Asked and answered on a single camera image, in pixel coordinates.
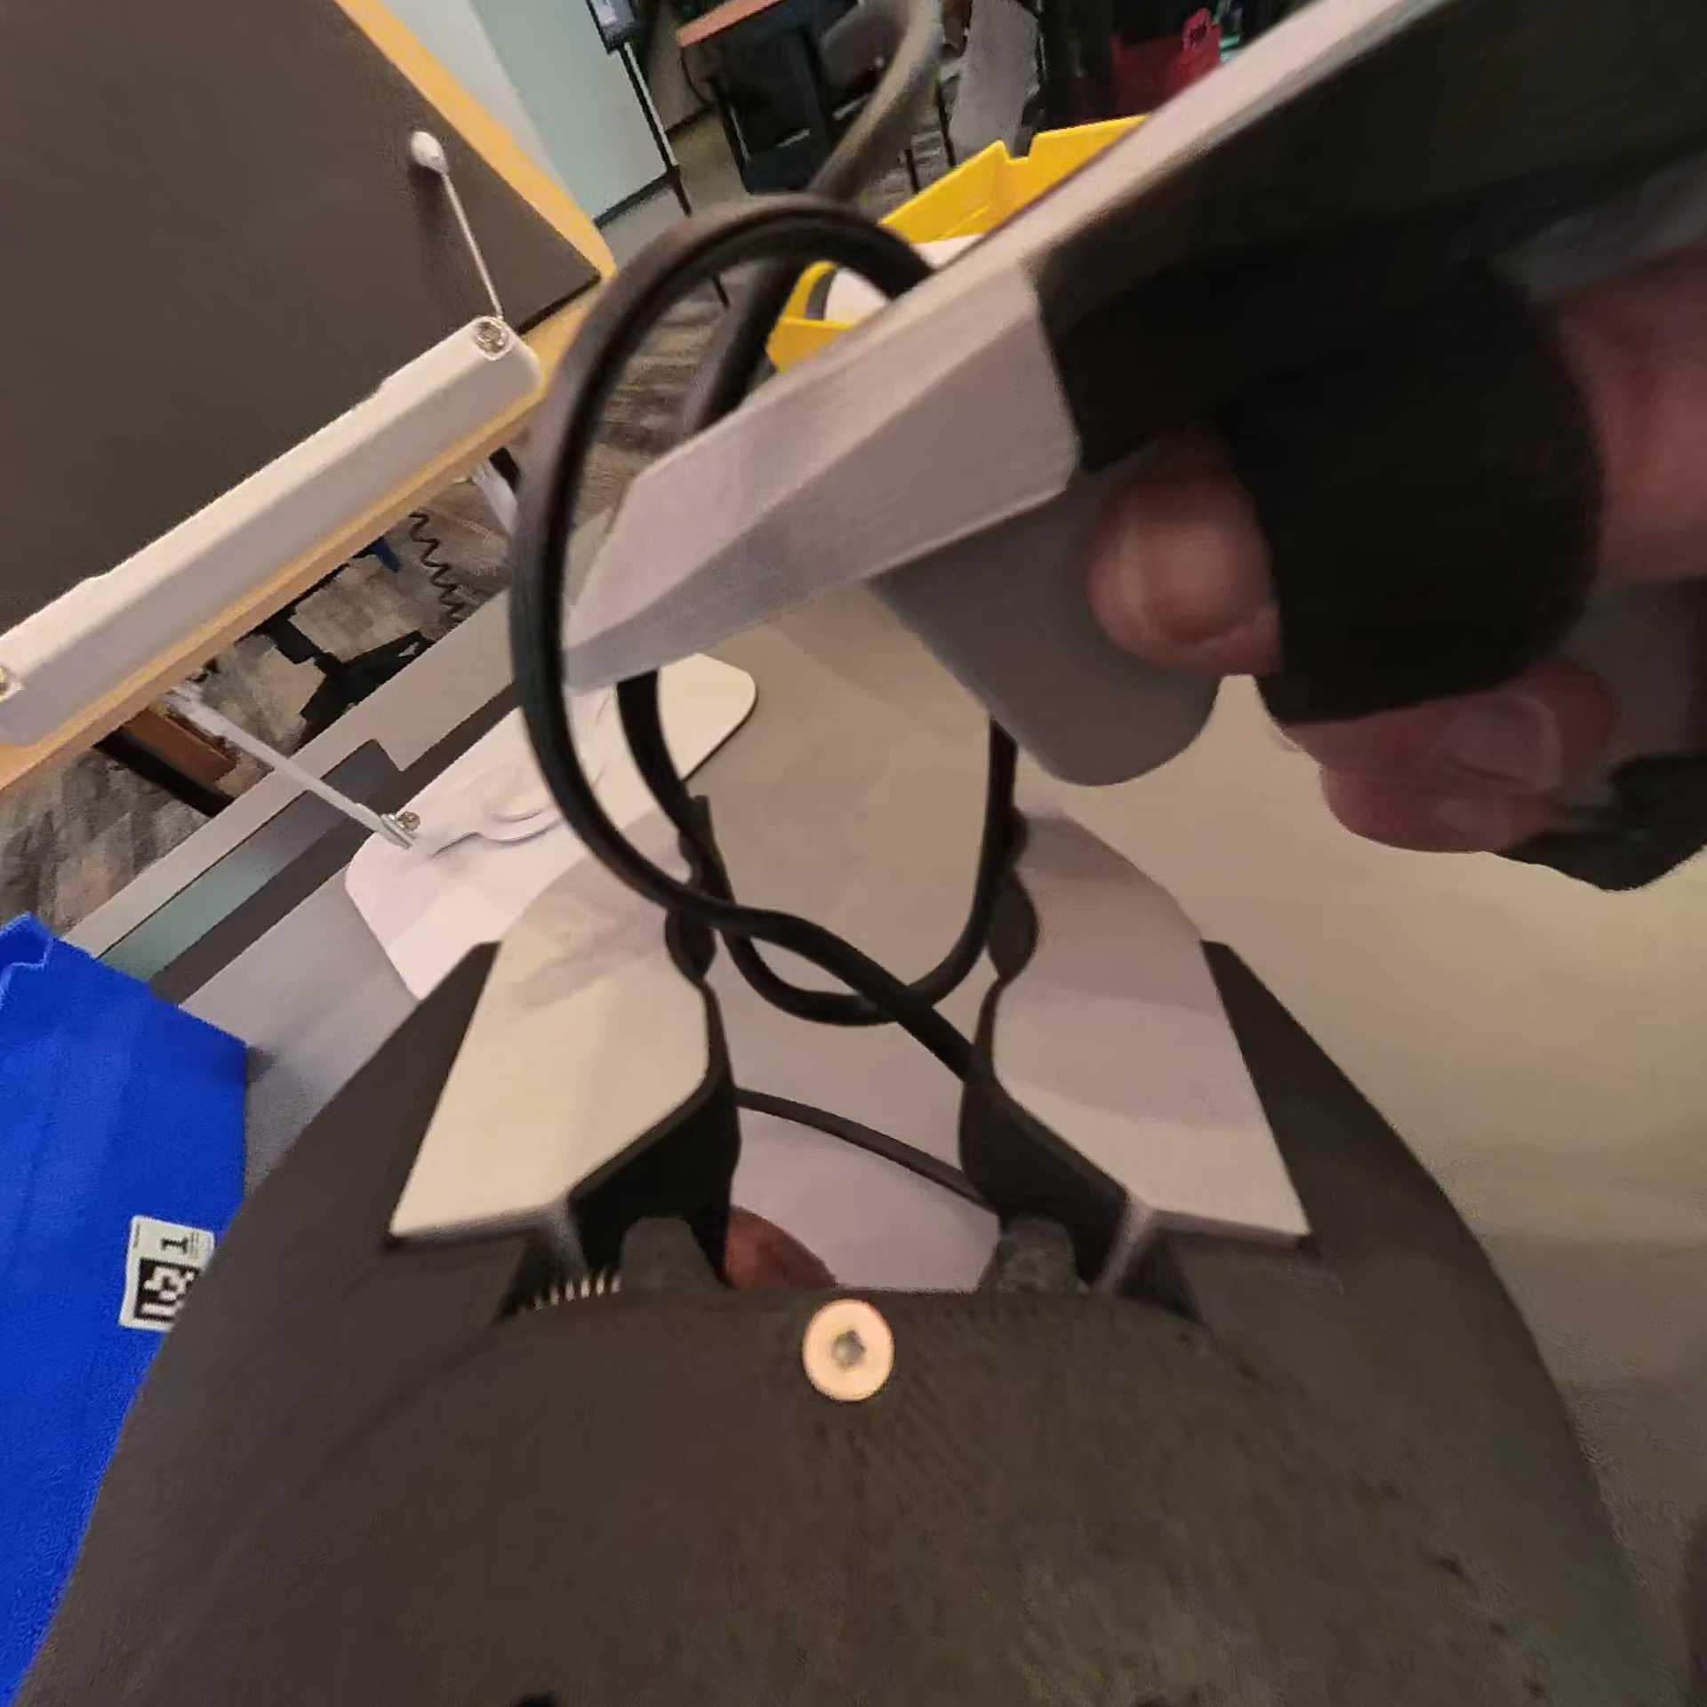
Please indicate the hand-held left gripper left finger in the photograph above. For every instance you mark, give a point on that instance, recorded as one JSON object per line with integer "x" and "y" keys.
{"x": 560, "y": 1067}

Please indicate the white stand base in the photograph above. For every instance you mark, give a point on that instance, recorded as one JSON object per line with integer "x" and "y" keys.
{"x": 468, "y": 868}

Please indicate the large blue bin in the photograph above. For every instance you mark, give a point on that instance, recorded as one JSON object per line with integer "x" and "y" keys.
{"x": 94, "y": 1254}

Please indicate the black board with wooden rim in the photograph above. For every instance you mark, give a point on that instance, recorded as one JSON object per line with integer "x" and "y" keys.
{"x": 213, "y": 241}

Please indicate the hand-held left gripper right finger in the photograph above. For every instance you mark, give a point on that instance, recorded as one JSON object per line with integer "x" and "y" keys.
{"x": 1147, "y": 1067}

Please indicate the person's left hand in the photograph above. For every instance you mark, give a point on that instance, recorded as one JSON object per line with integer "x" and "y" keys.
{"x": 779, "y": 1249}

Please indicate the yellow bin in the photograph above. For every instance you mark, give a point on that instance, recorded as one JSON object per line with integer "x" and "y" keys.
{"x": 1001, "y": 187}

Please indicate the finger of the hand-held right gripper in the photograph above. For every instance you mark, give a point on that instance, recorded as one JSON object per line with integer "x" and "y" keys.
{"x": 827, "y": 454}

